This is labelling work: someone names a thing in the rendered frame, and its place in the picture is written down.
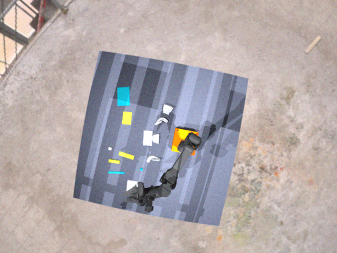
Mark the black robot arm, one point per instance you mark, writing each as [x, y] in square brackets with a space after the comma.
[169, 179]

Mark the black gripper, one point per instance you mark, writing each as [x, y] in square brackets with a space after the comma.
[137, 194]

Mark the white rectangular plate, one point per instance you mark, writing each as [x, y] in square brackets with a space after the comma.
[131, 183]

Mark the cyan rectangular block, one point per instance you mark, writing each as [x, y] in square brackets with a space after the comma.
[123, 96]

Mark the white curved plate with holes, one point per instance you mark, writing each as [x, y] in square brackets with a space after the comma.
[155, 138]

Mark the white housing plate with two round holes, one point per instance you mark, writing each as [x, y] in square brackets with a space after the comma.
[167, 108]

